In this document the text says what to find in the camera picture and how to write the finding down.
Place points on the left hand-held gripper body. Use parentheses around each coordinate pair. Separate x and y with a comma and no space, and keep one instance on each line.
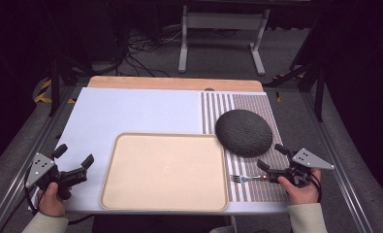
(66,177)

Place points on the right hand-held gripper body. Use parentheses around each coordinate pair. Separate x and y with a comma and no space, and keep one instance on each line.
(300,168)

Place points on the silver fork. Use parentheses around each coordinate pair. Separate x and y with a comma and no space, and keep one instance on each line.
(245,178)

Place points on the person's right hand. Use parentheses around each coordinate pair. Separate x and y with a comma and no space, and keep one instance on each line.
(300,192)

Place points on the person's left hand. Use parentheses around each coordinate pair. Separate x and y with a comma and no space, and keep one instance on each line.
(51,200)

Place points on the striped woven placemat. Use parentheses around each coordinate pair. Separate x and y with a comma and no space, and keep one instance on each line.
(260,191)

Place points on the dark grey round plate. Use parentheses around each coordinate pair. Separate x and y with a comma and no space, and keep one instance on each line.
(244,133)

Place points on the yellow black floor tape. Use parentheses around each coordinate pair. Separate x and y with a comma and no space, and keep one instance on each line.
(45,93)

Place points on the white table mat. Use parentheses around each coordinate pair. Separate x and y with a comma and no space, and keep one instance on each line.
(131,111)

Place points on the black tripod stand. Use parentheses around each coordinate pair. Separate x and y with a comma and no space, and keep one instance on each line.
(58,74)
(312,76)

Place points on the beige rectangular tray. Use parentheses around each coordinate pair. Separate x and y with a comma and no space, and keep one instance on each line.
(164,171)

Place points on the wooden table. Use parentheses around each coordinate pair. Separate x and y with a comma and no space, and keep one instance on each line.
(174,83)

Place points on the white metal stand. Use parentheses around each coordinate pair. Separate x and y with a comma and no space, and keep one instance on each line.
(223,21)

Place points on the aluminium floor rail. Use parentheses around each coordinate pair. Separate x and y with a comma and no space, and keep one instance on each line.
(337,161)
(21,168)

